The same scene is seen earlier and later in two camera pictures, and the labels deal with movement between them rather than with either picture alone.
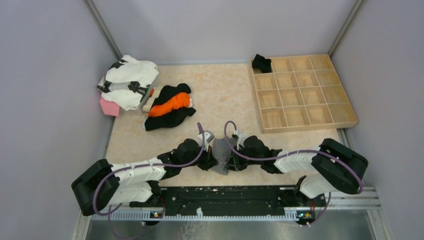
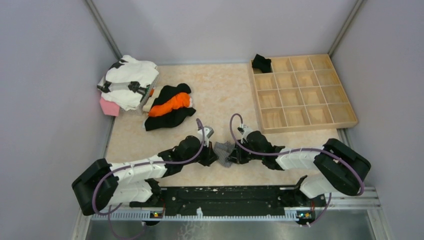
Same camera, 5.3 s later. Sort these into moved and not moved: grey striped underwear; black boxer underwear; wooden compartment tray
Moved: grey striped underwear
Not moved: black boxer underwear; wooden compartment tray
